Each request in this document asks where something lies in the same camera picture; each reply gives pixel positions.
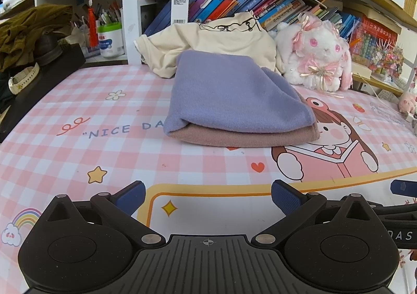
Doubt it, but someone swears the purple and mauve sweater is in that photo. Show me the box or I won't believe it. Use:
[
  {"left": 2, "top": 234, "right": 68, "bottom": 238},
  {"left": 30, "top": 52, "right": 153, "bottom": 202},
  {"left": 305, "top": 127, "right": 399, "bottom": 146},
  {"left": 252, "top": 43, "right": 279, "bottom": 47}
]
[{"left": 162, "top": 50, "right": 321, "bottom": 148}]

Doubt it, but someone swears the black box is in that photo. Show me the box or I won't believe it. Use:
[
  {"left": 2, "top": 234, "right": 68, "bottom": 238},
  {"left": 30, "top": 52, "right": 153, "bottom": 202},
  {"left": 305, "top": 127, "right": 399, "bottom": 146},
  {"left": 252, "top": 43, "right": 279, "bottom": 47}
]
[{"left": 0, "top": 43, "right": 87, "bottom": 145}]

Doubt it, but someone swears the cream wristwatch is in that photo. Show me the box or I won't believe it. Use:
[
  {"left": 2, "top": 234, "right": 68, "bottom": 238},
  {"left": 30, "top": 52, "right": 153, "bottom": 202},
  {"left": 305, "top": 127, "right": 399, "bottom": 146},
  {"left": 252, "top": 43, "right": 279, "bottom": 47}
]
[{"left": 8, "top": 62, "right": 40, "bottom": 95}]

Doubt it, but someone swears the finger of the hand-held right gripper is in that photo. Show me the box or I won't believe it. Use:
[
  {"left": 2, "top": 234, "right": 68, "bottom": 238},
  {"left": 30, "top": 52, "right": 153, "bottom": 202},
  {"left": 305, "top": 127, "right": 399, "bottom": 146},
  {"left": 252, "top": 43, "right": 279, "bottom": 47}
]
[
  {"left": 369, "top": 201, "right": 417, "bottom": 221},
  {"left": 390, "top": 179, "right": 417, "bottom": 198}
]

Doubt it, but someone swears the white pink bunny plush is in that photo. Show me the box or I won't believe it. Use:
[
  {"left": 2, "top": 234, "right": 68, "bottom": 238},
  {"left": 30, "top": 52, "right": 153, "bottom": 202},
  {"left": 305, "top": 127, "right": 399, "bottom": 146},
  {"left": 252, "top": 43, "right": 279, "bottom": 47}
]
[{"left": 274, "top": 13, "right": 354, "bottom": 92}]

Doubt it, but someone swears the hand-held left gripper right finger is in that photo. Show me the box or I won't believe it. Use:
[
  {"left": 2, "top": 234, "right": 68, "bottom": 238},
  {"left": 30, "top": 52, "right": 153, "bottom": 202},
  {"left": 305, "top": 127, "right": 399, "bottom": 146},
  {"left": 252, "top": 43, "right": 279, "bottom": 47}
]
[{"left": 252, "top": 179, "right": 381, "bottom": 248}]

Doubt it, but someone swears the white green pen jar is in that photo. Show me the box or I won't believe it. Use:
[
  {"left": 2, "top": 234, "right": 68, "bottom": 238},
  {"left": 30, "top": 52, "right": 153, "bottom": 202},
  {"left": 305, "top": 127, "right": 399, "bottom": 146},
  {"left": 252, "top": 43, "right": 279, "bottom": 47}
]
[{"left": 98, "top": 22, "right": 125, "bottom": 60}]

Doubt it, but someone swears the bunch of pens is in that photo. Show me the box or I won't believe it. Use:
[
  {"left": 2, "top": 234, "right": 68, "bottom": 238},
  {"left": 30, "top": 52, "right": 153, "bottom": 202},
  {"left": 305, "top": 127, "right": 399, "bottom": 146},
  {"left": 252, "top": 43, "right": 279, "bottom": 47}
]
[{"left": 72, "top": 0, "right": 124, "bottom": 29}]

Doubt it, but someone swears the white bookshelf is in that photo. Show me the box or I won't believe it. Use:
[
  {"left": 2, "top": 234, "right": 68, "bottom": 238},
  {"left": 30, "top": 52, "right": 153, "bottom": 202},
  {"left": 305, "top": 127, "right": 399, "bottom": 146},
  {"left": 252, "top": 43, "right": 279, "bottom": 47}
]
[{"left": 0, "top": 0, "right": 157, "bottom": 65}]

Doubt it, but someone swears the cream printed shirt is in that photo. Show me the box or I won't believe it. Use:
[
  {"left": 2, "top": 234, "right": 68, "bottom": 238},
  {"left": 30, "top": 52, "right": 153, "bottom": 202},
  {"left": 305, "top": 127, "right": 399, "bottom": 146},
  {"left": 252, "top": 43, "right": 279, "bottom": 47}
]
[{"left": 134, "top": 11, "right": 284, "bottom": 79}]

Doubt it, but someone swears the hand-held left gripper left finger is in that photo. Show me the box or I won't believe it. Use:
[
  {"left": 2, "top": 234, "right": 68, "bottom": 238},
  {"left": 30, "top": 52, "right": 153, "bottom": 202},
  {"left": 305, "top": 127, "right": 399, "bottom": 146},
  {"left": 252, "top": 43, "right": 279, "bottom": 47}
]
[{"left": 37, "top": 180, "right": 167, "bottom": 248}]

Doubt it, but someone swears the red boxed book set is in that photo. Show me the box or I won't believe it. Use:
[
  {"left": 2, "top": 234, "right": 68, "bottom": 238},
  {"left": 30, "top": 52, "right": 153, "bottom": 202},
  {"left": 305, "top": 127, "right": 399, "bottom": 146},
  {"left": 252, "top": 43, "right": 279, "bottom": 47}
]
[{"left": 350, "top": 15, "right": 399, "bottom": 67}]

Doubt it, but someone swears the small pink plush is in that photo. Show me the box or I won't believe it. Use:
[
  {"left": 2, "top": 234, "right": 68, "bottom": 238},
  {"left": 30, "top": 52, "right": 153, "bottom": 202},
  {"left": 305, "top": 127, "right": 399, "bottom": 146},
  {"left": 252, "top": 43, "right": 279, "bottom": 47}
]
[{"left": 398, "top": 92, "right": 417, "bottom": 116}]

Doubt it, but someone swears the colourful paper bouquet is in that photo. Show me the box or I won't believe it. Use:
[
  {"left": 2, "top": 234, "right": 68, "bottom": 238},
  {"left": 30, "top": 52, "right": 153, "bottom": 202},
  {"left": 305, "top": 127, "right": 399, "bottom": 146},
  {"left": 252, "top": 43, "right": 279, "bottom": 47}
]
[{"left": 375, "top": 38, "right": 405, "bottom": 78}]

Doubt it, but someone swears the red hanging tassel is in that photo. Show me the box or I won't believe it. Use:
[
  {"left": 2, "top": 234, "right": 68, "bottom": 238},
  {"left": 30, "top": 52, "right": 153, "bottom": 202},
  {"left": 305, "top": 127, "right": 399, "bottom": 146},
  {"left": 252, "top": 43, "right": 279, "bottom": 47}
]
[{"left": 86, "top": 0, "right": 99, "bottom": 49}]

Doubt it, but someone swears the pink checked printed mat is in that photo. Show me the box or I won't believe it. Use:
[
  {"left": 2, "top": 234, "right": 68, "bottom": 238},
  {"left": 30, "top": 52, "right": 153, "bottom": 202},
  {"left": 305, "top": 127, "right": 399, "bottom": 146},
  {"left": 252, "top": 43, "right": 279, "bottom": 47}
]
[{"left": 0, "top": 62, "right": 417, "bottom": 281}]

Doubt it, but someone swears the olive green cloth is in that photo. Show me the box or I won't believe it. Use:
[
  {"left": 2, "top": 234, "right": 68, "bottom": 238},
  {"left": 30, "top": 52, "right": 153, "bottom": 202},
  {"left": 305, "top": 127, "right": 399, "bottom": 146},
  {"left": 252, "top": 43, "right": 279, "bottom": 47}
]
[{"left": 0, "top": 4, "right": 74, "bottom": 71}]

